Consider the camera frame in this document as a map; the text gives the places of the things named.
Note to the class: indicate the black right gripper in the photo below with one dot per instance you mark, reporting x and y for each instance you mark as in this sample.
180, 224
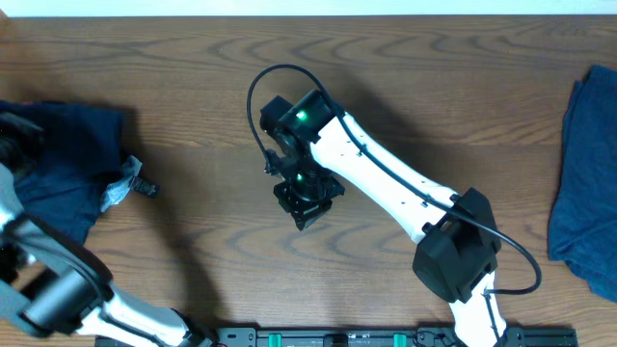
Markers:
305, 211

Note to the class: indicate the navy blue shorts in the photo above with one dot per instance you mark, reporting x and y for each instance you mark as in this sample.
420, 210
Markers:
81, 156

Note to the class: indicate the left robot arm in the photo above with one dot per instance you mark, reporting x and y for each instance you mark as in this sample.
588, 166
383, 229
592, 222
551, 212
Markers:
50, 284

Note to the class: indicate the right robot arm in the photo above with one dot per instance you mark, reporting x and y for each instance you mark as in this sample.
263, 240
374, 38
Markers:
455, 247

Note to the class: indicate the black patterned folded garment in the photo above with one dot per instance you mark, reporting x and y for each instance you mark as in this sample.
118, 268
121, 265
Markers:
130, 181

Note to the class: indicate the navy blue garment pile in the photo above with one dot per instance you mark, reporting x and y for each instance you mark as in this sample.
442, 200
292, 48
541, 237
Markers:
582, 225

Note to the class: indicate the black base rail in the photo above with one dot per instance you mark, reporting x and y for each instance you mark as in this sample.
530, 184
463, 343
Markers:
421, 337

